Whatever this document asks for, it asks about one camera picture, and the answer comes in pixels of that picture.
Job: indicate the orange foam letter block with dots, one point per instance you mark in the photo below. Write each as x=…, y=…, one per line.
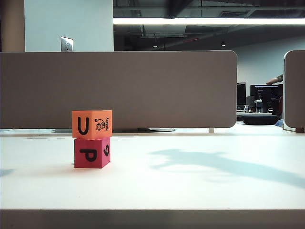
x=91, y=124

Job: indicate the person's forearm in background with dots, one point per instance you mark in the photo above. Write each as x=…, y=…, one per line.
x=276, y=80

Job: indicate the pink foam letter block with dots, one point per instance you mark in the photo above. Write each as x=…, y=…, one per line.
x=90, y=155

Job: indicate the wide grey desk divider panel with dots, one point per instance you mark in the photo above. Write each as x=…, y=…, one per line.
x=143, y=90

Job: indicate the white divider support foot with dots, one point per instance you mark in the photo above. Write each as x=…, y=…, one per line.
x=211, y=130

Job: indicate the small black computer monitor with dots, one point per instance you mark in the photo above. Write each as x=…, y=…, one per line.
x=241, y=94

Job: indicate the long ceiling light strip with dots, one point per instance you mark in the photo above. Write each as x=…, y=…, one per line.
x=202, y=21

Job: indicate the clear water bottle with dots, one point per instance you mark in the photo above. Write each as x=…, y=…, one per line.
x=258, y=107

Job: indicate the black round cushion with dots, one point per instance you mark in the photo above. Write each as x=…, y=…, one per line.
x=259, y=119

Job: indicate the large black computer monitor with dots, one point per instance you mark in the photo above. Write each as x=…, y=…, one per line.
x=269, y=95

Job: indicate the blue object behind cushion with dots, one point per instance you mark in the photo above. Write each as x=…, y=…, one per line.
x=279, y=122

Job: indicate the narrow grey desk divider panel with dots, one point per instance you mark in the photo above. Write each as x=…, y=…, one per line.
x=294, y=90

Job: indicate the metal wall outlet plate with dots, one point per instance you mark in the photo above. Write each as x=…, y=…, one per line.
x=66, y=44

